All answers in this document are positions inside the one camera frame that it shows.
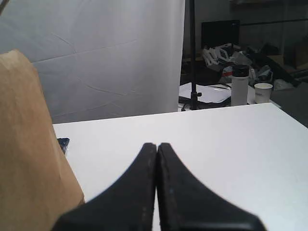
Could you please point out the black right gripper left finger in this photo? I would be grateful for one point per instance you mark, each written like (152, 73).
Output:
(127, 205)

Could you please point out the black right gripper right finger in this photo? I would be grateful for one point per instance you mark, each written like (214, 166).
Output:
(185, 204)

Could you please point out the brown paper bag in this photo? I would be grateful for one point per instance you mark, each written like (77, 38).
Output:
(37, 184)

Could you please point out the blue cracker package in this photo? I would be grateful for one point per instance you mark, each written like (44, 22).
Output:
(63, 142)

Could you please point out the black tripod stand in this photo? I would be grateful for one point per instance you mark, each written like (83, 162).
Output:
(190, 26)

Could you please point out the white papers on desk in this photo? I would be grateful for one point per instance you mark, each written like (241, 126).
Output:
(218, 93)

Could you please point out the white thermos bottle black lid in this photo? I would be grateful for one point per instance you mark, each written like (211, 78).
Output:
(239, 85)

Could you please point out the white paper cup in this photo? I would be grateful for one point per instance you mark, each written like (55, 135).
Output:
(263, 92)

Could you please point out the white backdrop cloth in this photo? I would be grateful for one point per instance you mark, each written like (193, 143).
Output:
(100, 59)

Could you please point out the black monitor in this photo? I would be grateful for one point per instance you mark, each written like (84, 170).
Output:
(218, 33)

